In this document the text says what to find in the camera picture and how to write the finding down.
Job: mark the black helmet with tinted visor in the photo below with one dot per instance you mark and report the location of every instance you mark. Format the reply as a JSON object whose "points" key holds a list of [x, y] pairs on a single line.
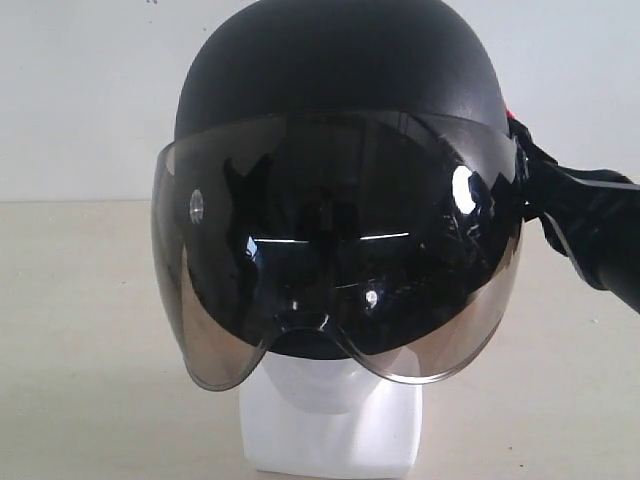
{"points": [[341, 184]]}

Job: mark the white mannequin head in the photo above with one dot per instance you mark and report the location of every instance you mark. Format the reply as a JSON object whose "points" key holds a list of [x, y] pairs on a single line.
{"points": [[328, 420]]}

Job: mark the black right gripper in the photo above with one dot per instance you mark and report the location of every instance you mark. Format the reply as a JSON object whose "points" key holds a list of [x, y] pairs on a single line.
{"points": [[589, 216]]}

